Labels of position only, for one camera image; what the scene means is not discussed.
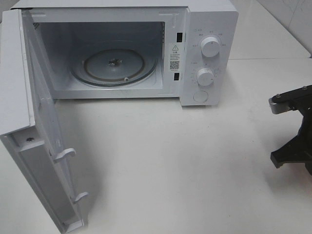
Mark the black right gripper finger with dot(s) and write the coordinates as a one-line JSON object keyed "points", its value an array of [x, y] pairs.
{"points": [[284, 155]]}

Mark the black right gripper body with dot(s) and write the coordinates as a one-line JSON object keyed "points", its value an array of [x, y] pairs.
{"points": [[304, 126]]}

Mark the round door release button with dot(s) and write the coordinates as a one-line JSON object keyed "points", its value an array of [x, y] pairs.
{"points": [[201, 96]]}

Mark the white microwave door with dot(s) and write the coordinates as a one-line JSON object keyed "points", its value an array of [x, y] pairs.
{"points": [[29, 125]]}

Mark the lower white timer knob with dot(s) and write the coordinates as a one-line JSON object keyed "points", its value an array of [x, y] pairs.
{"points": [[205, 77]]}

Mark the upper white power knob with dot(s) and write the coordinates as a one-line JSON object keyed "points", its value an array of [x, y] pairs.
{"points": [[210, 46]]}

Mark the white microwave oven body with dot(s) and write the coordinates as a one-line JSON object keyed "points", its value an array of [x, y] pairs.
{"points": [[175, 26]]}

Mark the glass microwave turntable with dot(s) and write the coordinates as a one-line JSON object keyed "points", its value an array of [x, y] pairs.
{"points": [[114, 63]]}

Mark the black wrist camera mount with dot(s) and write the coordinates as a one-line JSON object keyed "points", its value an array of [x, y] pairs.
{"points": [[298, 99]]}

